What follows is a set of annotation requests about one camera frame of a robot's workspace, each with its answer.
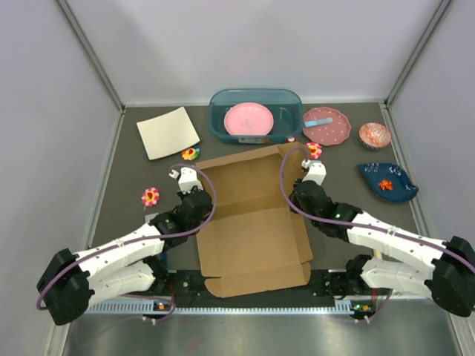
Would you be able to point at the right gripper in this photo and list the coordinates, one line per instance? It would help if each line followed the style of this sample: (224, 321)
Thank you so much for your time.
(297, 181)

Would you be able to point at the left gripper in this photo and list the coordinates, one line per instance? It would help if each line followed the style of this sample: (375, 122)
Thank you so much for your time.
(181, 194)

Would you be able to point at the brown cardboard box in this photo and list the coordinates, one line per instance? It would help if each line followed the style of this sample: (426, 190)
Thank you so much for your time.
(254, 241)

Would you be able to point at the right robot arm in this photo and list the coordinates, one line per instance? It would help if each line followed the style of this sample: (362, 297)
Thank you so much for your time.
(440, 270)

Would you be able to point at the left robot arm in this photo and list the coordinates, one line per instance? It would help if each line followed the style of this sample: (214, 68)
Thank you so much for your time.
(75, 281)

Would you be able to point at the red pink flower toy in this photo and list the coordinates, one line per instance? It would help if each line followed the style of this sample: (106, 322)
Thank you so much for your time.
(150, 197)

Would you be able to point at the multicolour flower toy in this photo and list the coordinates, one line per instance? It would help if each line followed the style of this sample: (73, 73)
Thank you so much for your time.
(191, 154)

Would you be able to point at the pink polka dot plate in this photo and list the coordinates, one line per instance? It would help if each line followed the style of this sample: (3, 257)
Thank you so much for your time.
(332, 134)

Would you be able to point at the white square plate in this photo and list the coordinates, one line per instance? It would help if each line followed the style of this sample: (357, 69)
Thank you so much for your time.
(167, 134)

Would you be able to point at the blue pink spoon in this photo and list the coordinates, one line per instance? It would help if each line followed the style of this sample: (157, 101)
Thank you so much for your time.
(318, 122)

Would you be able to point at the teal plastic basin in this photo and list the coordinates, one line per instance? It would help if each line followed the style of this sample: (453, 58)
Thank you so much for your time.
(285, 105)

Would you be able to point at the red orange candy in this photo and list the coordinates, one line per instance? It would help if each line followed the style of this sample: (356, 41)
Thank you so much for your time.
(386, 185)

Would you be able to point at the pink round plate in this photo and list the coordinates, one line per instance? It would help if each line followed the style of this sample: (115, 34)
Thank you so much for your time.
(248, 119)

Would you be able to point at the wooden stick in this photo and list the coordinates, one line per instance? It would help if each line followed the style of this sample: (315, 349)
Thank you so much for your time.
(377, 254)

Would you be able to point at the dark blue leaf dish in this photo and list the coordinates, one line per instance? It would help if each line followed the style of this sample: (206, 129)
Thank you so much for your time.
(403, 188)

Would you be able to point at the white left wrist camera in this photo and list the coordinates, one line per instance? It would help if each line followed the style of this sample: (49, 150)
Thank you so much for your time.
(187, 179)

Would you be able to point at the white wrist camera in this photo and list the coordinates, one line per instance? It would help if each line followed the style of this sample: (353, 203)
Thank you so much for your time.
(314, 170)
(187, 179)

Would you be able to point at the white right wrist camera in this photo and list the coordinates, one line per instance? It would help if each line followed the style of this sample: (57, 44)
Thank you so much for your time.
(314, 170)

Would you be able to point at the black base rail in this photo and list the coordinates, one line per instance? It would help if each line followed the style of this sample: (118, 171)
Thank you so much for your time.
(188, 285)

